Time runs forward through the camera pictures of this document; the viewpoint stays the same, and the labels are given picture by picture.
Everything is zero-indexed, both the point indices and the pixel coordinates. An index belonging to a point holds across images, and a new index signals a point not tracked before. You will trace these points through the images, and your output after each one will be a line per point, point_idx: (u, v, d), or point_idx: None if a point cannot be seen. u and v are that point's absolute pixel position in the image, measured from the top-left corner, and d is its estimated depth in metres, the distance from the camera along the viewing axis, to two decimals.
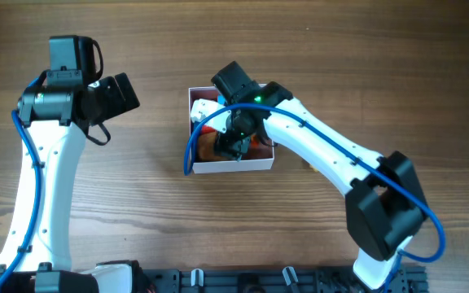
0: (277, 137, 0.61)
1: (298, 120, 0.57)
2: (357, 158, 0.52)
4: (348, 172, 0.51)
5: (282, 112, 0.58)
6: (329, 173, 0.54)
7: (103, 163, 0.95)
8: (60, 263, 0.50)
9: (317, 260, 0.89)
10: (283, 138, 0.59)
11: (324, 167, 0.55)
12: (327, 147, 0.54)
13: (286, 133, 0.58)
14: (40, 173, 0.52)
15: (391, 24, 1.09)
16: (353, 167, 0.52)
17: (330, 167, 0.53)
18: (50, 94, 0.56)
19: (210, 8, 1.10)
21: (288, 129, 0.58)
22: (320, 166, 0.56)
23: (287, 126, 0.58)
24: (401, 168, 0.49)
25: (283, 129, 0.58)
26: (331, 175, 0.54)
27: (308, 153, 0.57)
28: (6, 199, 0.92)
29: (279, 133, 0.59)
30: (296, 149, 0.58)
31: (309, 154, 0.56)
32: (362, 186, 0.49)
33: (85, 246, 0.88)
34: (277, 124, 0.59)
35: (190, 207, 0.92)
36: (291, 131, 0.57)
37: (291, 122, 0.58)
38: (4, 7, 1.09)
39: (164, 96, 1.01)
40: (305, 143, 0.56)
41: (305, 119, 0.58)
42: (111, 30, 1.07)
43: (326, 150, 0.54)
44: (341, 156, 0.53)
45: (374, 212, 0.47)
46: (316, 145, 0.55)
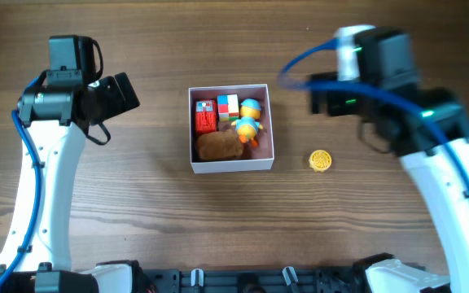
0: (425, 181, 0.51)
1: None
2: None
4: None
5: (453, 158, 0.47)
6: (459, 260, 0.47)
7: (103, 163, 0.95)
8: (60, 263, 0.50)
9: (318, 260, 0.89)
10: (433, 192, 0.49)
11: (459, 252, 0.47)
12: None
13: (442, 191, 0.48)
14: (40, 174, 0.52)
15: (392, 24, 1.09)
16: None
17: None
18: (50, 94, 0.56)
19: (210, 8, 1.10)
21: (448, 185, 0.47)
22: (449, 237, 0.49)
23: (449, 181, 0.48)
24: None
25: (442, 187, 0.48)
26: (466, 267, 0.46)
27: (445, 221, 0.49)
28: (6, 199, 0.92)
29: (431, 179, 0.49)
30: (426, 188, 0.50)
31: (453, 227, 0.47)
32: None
33: (85, 246, 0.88)
34: (441, 167, 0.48)
35: (190, 207, 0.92)
36: (451, 198, 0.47)
37: (456, 182, 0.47)
38: (4, 7, 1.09)
39: (164, 96, 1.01)
40: (464, 220, 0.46)
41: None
42: (111, 30, 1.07)
43: None
44: None
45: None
46: None
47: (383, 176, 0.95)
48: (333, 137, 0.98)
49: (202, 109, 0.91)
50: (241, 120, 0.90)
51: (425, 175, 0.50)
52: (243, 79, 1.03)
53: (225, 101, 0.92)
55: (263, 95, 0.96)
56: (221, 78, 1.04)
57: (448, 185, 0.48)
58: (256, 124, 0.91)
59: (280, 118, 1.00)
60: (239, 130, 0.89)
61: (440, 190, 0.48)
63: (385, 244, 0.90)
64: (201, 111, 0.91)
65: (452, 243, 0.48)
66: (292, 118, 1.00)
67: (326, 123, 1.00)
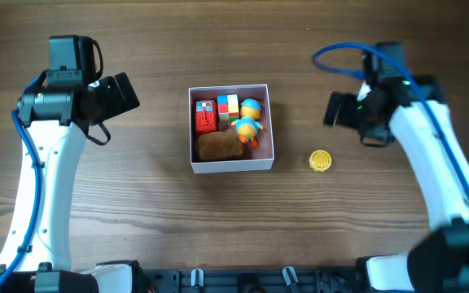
0: (405, 133, 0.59)
1: (436, 128, 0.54)
2: (440, 137, 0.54)
4: (443, 172, 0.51)
5: (427, 111, 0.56)
6: (432, 190, 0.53)
7: (103, 163, 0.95)
8: (61, 262, 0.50)
9: (318, 260, 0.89)
10: (410, 139, 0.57)
11: (431, 181, 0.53)
12: (441, 151, 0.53)
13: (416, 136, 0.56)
14: (40, 173, 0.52)
15: (392, 24, 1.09)
16: (462, 200, 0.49)
17: (439, 184, 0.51)
18: (50, 94, 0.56)
19: (210, 8, 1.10)
21: (418, 129, 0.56)
22: (424, 175, 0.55)
23: (420, 126, 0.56)
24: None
25: (416, 131, 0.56)
26: (436, 192, 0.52)
27: (421, 160, 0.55)
28: (6, 199, 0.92)
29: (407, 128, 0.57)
30: (409, 143, 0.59)
31: (427, 161, 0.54)
32: (461, 225, 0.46)
33: (85, 246, 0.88)
34: (413, 117, 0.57)
35: (190, 207, 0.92)
36: (422, 138, 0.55)
37: (427, 129, 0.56)
38: (4, 7, 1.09)
39: (164, 96, 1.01)
40: (433, 151, 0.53)
41: (444, 133, 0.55)
42: (111, 30, 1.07)
43: (441, 166, 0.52)
44: (451, 180, 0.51)
45: (453, 252, 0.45)
46: (441, 161, 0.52)
47: (383, 176, 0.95)
48: (333, 137, 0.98)
49: (202, 109, 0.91)
50: (241, 120, 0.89)
51: (405, 128, 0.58)
52: (243, 79, 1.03)
53: (225, 101, 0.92)
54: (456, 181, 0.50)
55: (263, 94, 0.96)
56: (221, 78, 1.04)
57: (420, 128, 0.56)
58: (256, 124, 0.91)
59: (280, 118, 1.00)
60: (238, 130, 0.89)
61: (414, 134, 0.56)
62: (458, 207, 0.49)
63: (385, 244, 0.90)
64: (201, 111, 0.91)
65: (427, 180, 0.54)
66: (292, 118, 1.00)
67: None
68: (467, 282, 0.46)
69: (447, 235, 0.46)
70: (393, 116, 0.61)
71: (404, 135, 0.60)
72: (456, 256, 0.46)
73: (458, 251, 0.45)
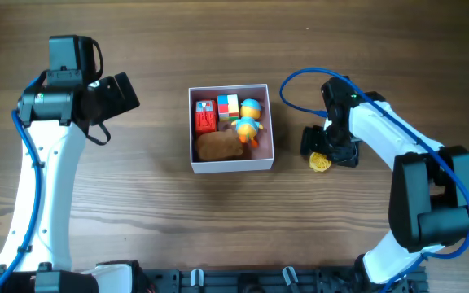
0: (358, 126, 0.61)
1: (379, 109, 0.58)
2: (384, 111, 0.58)
4: (396, 136, 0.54)
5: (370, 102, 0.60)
6: (390, 154, 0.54)
7: (103, 163, 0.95)
8: (61, 263, 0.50)
9: (317, 260, 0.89)
10: (363, 126, 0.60)
11: (387, 148, 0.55)
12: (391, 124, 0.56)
13: (365, 120, 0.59)
14: (40, 173, 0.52)
15: (391, 24, 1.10)
16: (413, 145, 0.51)
17: (392, 143, 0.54)
18: (50, 94, 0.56)
19: (210, 8, 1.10)
21: (367, 115, 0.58)
22: (382, 149, 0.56)
23: (368, 114, 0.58)
24: (459, 155, 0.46)
25: (364, 117, 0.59)
26: (392, 151, 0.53)
27: (374, 137, 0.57)
28: (6, 199, 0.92)
29: (359, 122, 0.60)
30: (365, 137, 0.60)
31: (378, 134, 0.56)
32: (415, 155, 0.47)
33: (85, 246, 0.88)
34: (360, 111, 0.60)
35: (190, 207, 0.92)
36: (369, 117, 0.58)
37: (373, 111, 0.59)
38: (4, 7, 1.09)
39: (164, 96, 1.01)
40: (382, 124, 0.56)
41: (387, 111, 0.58)
42: (111, 30, 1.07)
43: (391, 129, 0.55)
44: (401, 137, 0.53)
45: (412, 179, 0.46)
46: (389, 128, 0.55)
47: (383, 176, 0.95)
48: None
49: (202, 109, 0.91)
50: (241, 120, 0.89)
51: (358, 124, 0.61)
52: (243, 79, 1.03)
53: (225, 101, 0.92)
54: (405, 137, 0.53)
55: (263, 94, 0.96)
56: (222, 78, 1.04)
57: (369, 113, 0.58)
58: (256, 124, 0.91)
59: (280, 119, 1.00)
60: (239, 130, 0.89)
61: (364, 120, 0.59)
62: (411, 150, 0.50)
63: None
64: (201, 110, 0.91)
65: (383, 150, 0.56)
66: (292, 118, 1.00)
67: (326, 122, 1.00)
68: (439, 220, 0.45)
69: (401, 161, 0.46)
70: (350, 124, 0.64)
71: (360, 132, 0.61)
72: (416, 184, 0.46)
73: (416, 179, 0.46)
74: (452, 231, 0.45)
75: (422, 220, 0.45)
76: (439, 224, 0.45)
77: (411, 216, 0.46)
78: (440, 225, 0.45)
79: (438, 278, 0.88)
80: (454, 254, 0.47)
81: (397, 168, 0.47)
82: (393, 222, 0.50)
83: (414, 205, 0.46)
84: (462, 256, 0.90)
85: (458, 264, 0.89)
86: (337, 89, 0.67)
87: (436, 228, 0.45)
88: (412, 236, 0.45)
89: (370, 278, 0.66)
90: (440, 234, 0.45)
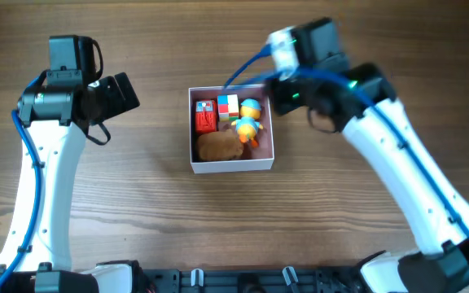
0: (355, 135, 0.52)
1: (400, 140, 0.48)
2: (405, 143, 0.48)
4: (427, 200, 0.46)
5: (381, 118, 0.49)
6: (411, 211, 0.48)
7: (103, 163, 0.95)
8: (61, 263, 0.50)
9: (317, 260, 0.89)
10: (366, 146, 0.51)
11: (409, 204, 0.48)
12: (420, 178, 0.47)
13: (377, 148, 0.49)
14: (40, 174, 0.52)
15: (391, 24, 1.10)
16: (448, 222, 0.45)
17: (418, 209, 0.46)
18: (50, 94, 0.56)
19: (210, 8, 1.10)
21: (383, 145, 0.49)
22: (396, 189, 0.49)
23: (383, 141, 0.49)
24: None
25: (375, 142, 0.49)
26: (416, 213, 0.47)
27: (387, 172, 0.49)
28: (6, 199, 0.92)
29: (365, 140, 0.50)
30: (369, 152, 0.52)
31: (397, 180, 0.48)
32: (455, 255, 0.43)
33: (85, 246, 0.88)
34: (370, 132, 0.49)
35: (190, 207, 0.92)
36: (384, 149, 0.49)
37: (389, 136, 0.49)
38: (4, 7, 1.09)
39: (164, 96, 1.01)
40: (404, 168, 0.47)
41: (406, 138, 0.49)
42: (111, 30, 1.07)
43: (419, 190, 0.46)
44: (431, 200, 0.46)
45: (453, 282, 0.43)
46: (416, 181, 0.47)
47: None
48: (334, 137, 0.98)
49: (202, 109, 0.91)
50: (241, 120, 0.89)
51: (359, 136, 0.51)
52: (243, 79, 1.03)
53: (225, 101, 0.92)
54: (437, 202, 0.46)
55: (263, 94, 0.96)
56: (222, 78, 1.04)
57: (379, 138, 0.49)
58: (256, 124, 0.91)
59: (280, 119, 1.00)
60: (239, 130, 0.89)
61: (372, 145, 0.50)
62: (440, 228, 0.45)
63: (385, 244, 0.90)
64: (201, 110, 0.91)
65: (400, 197, 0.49)
66: (292, 118, 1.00)
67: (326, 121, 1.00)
68: None
69: (444, 271, 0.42)
70: (343, 125, 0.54)
71: (360, 142, 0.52)
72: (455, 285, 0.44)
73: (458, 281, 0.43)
74: None
75: None
76: None
77: None
78: None
79: None
80: None
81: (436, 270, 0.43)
82: (408, 278, 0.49)
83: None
84: None
85: None
86: (312, 49, 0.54)
87: None
88: None
89: (363, 273, 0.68)
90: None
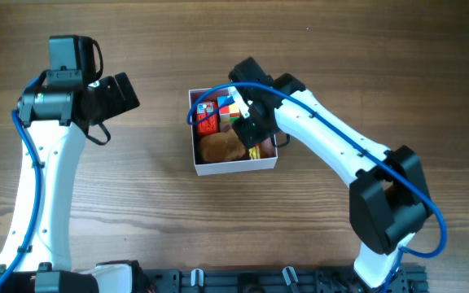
0: (286, 125, 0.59)
1: (308, 110, 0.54)
2: (313, 111, 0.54)
4: (338, 146, 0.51)
5: (293, 100, 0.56)
6: (337, 166, 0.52)
7: (103, 163, 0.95)
8: (61, 263, 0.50)
9: (317, 260, 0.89)
10: (295, 129, 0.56)
11: (332, 159, 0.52)
12: (335, 137, 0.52)
13: (296, 124, 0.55)
14: (40, 174, 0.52)
15: (391, 24, 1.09)
16: (358, 157, 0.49)
17: (336, 157, 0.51)
18: (50, 94, 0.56)
19: (210, 8, 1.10)
21: (298, 119, 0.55)
22: (326, 157, 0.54)
23: (297, 116, 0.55)
24: (407, 161, 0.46)
25: (293, 120, 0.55)
26: (339, 165, 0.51)
27: (314, 144, 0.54)
28: (6, 199, 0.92)
29: (291, 125, 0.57)
30: (300, 136, 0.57)
31: (318, 144, 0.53)
32: (370, 177, 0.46)
33: (85, 246, 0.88)
34: (287, 114, 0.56)
35: (190, 207, 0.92)
36: (300, 123, 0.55)
37: (301, 111, 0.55)
38: (5, 7, 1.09)
39: (164, 96, 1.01)
40: (317, 132, 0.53)
41: (316, 109, 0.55)
42: (111, 30, 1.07)
43: (330, 142, 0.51)
44: (344, 147, 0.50)
45: (374, 203, 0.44)
46: (324, 136, 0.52)
47: None
48: None
49: (203, 111, 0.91)
50: None
51: (289, 125, 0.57)
52: None
53: (225, 102, 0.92)
54: (344, 146, 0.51)
55: None
56: (222, 77, 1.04)
57: (297, 115, 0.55)
58: None
59: None
60: None
61: (295, 124, 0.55)
62: (353, 163, 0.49)
63: None
64: (203, 112, 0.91)
65: (330, 162, 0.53)
66: None
67: None
68: (404, 220, 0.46)
69: (361, 191, 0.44)
70: (278, 122, 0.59)
71: (292, 130, 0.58)
72: (379, 208, 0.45)
73: (379, 202, 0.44)
74: (416, 223, 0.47)
75: (392, 228, 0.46)
76: (403, 223, 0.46)
77: (382, 231, 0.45)
78: (405, 223, 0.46)
79: (437, 278, 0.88)
80: (430, 254, 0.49)
81: (351, 191, 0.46)
82: (357, 229, 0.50)
83: (383, 221, 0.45)
84: (463, 255, 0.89)
85: (458, 264, 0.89)
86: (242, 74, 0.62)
87: (401, 229, 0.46)
88: (385, 247, 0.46)
89: (356, 271, 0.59)
90: (406, 231, 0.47)
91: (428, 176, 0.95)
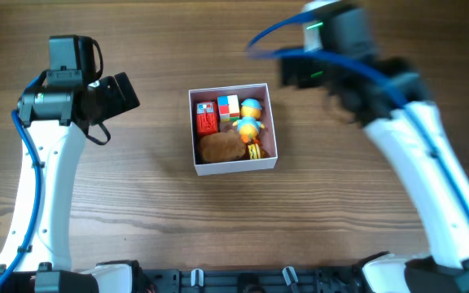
0: (380, 137, 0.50)
1: (431, 146, 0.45)
2: (437, 151, 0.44)
4: (449, 206, 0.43)
5: (412, 118, 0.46)
6: (433, 220, 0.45)
7: (103, 163, 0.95)
8: (61, 263, 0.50)
9: (318, 260, 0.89)
10: (393, 150, 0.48)
11: (432, 213, 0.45)
12: (450, 194, 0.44)
13: (405, 153, 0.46)
14: (40, 174, 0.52)
15: (392, 24, 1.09)
16: None
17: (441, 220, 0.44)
18: (50, 94, 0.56)
19: (210, 8, 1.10)
21: (411, 149, 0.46)
22: (422, 200, 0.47)
23: (412, 145, 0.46)
24: None
25: (401, 146, 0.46)
26: (436, 225, 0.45)
27: (414, 179, 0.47)
28: (6, 199, 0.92)
29: (392, 141, 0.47)
30: (401, 160, 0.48)
31: (422, 185, 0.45)
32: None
33: (85, 246, 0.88)
34: (399, 132, 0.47)
35: (190, 207, 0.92)
36: (415, 158, 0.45)
37: (419, 142, 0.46)
38: (5, 7, 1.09)
39: (164, 96, 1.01)
40: (431, 177, 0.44)
41: (439, 147, 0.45)
42: (111, 30, 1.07)
43: (444, 197, 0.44)
44: (455, 212, 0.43)
45: None
46: (440, 185, 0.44)
47: (383, 176, 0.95)
48: (334, 137, 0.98)
49: (203, 111, 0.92)
50: (243, 121, 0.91)
51: (384, 136, 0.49)
52: (243, 79, 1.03)
53: (225, 102, 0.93)
54: (461, 215, 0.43)
55: (263, 94, 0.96)
56: (222, 77, 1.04)
57: (406, 142, 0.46)
58: (257, 124, 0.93)
59: (279, 119, 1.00)
60: (240, 131, 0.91)
61: (396, 144, 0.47)
62: (461, 244, 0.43)
63: (386, 244, 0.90)
64: (202, 112, 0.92)
65: (426, 209, 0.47)
66: (292, 118, 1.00)
67: (326, 122, 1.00)
68: None
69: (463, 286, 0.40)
70: (373, 124, 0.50)
71: (391, 149, 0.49)
72: None
73: None
74: None
75: None
76: None
77: None
78: None
79: None
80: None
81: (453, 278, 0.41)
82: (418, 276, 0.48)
83: None
84: None
85: None
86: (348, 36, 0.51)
87: None
88: None
89: (366, 273, 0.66)
90: None
91: None
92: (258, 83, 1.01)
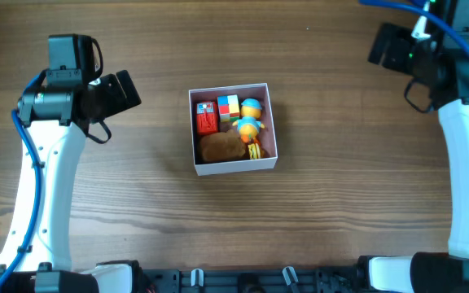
0: (448, 117, 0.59)
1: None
2: None
4: None
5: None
6: (463, 205, 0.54)
7: (103, 163, 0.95)
8: (60, 263, 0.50)
9: (318, 260, 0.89)
10: (454, 130, 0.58)
11: (466, 198, 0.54)
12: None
13: None
14: (40, 173, 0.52)
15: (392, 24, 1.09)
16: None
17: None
18: (50, 94, 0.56)
19: (210, 8, 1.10)
21: None
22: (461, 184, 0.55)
23: None
24: None
25: None
26: (466, 210, 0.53)
27: (462, 163, 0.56)
28: (6, 199, 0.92)
29: (460, 123, 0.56)
30: (457, 145, 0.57)
31: None
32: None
33: (85, 246, 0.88)
34: None
35: (190, 207, 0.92)
36: None
37: None
38: (5, 7, 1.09)
39: (164, 96, 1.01)
40: None
41: None
42: (111, 30, 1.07)
43: None
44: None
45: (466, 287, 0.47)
46: None
47: (383, 176, 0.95)
48: (334, 137, 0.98)
49: (203, 111, 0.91)
50: (242, 121, 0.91)
51: (452, 115, 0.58)
52: (243, 79, 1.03)
53: (225, 102, 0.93)
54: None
55: (263, 94, 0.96)
56: (222, 77, 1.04)
57: None
58: (257, 124, 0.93)
59: (280, 119, 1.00)
60: (241, 130, 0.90)
61: (462, 125, 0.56)
62: None
63: (385, 244, 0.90)
64: (202, 112, 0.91)
65: (461, 194, 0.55)
66: (292, 118, 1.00)
67: (326, 122, 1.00)
68: None
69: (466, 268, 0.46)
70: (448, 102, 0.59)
71: (454, 132, 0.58)
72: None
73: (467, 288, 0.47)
74: None
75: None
76: None
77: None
78: None
79: None
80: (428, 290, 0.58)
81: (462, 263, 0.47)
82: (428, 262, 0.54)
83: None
84: None
85: None
86: (458, 21, 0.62)
87: None
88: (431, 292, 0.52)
89: (370, 265, 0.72)
90: None
91: (428, 176, 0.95)
92: (257, 83, 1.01)
